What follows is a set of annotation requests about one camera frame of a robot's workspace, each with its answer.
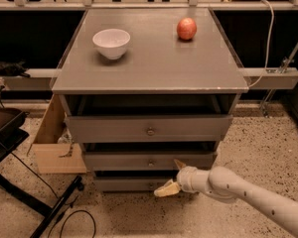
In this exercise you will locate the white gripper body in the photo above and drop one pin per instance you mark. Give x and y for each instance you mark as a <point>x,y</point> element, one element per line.
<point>186,178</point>

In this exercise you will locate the grey drawer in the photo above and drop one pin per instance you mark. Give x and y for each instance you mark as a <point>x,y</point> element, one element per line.
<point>131,129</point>
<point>129,184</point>
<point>147,161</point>

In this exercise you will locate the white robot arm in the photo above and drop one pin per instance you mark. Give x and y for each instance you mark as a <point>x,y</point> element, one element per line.
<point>224,185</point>

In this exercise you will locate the grey top drawer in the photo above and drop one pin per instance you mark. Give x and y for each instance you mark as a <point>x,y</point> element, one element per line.
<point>131,129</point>

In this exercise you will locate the grey bottom drawer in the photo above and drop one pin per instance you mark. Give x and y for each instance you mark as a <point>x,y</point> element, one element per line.
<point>129,184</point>

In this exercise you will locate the grey wooden drawer cabinet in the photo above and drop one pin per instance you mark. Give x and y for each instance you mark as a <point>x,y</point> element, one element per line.
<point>160,74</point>

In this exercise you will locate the cardboard box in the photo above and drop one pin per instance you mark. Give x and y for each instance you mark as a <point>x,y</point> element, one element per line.
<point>54,149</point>

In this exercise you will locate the red apple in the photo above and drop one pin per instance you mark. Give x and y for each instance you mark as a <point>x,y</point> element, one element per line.
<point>186,29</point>

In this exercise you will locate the white ceramic bowl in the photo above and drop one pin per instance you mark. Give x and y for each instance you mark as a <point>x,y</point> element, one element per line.
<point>111,43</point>

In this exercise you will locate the black stand frame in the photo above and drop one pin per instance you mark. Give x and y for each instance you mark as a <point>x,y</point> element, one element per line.
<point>17,220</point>

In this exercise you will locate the black object on rail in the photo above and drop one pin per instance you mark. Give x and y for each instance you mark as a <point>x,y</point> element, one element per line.
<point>13,69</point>

